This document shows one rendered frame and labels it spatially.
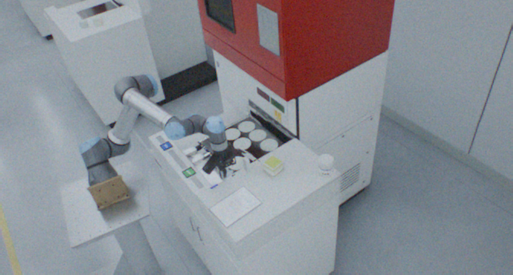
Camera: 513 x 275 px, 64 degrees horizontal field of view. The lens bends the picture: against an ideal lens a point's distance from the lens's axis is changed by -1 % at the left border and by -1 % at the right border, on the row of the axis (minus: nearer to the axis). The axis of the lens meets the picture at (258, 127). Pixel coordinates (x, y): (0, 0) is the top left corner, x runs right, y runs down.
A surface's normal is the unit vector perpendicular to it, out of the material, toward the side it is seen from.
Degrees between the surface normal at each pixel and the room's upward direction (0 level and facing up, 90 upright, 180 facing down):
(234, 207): 0
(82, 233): 0
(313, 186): 0
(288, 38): 90
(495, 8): 90
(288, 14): 90
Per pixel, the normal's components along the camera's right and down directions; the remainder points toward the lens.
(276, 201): -0.08, -0.76
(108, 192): 0.45, 0.55
